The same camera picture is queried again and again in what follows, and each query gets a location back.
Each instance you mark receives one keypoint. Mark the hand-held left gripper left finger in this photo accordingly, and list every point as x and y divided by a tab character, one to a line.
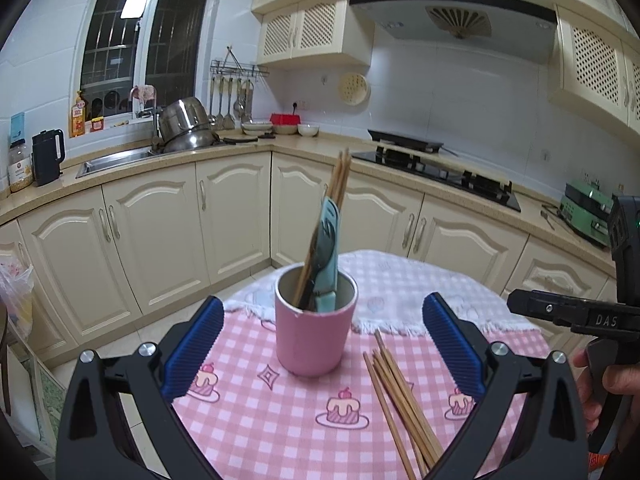
197	345

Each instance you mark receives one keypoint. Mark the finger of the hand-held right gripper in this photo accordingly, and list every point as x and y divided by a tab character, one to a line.
540	305

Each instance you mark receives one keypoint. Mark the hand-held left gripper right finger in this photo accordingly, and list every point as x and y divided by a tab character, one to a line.
452	345

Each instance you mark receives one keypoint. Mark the pink utensil cup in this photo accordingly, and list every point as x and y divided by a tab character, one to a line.
310	340

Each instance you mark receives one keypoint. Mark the teal spatula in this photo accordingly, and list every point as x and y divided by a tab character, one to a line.
331	260

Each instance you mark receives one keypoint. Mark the person's right hand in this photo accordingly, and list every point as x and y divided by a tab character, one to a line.
622	380

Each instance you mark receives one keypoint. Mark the green kitchen appliance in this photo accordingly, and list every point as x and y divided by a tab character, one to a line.
585	212

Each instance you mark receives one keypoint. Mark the steel spoon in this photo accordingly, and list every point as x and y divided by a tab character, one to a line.
547	217

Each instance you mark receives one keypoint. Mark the pink checked tablecloth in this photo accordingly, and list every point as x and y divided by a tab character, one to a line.
280	420

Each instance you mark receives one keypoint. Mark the cream lower kitchen cabinets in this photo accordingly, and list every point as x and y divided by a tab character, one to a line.
150	235

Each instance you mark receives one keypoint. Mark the black gas stove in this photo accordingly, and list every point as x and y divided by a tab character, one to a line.
440	175

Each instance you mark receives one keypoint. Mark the plastic bag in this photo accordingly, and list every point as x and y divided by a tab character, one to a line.
17	295

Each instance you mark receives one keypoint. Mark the steel sink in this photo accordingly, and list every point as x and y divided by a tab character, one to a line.
112	162

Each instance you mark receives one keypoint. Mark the large lattice upper cabinet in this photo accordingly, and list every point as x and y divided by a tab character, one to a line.
595	60

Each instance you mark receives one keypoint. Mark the steel wok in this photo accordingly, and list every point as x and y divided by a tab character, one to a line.
195	141

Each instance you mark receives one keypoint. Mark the black induction cooker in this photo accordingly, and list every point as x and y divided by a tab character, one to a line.
405	137

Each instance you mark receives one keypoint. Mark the sink faucet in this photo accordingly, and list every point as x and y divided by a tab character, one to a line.
152	130

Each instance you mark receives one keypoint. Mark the hanging steel spatula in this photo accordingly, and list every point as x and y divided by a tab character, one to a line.
229	121

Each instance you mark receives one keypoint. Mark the steel pot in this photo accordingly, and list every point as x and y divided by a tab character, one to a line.
182	117

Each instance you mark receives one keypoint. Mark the white bowl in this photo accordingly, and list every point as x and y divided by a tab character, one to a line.
285	130
308	130

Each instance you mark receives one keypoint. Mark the beige kitchen countertop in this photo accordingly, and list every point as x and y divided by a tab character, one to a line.
330	144

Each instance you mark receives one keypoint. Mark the black electric kettle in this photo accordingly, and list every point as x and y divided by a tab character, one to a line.
46	160

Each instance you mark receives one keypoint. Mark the small red white box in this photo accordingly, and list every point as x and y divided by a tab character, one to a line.
97	125

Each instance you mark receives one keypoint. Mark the red container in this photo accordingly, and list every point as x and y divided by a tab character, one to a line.
285	119

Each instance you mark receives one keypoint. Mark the hanging steel strainer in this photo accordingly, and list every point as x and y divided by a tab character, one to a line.
242	105

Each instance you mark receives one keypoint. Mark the glass jar with label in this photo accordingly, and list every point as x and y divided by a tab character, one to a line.
21	170

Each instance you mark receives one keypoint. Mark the yellow bottle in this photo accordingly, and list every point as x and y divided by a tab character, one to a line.
77	117

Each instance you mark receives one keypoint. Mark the pink cloth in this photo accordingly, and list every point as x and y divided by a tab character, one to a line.
142	93

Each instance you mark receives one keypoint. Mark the round yellow steamer plate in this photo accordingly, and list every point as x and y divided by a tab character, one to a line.
354	89

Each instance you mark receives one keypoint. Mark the blue card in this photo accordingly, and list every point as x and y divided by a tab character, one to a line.
17	127

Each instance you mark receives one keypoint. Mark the kitchen window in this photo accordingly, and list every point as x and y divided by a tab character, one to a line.
175	35

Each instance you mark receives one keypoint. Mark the range hood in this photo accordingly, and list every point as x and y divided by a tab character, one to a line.
400	15

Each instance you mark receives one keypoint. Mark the cream lattice door cabinet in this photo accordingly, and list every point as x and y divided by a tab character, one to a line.
310	25

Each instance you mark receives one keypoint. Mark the wall outlet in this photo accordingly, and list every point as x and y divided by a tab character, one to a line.
298	106

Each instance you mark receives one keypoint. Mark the wall utensil rack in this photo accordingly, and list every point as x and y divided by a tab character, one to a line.
237	70

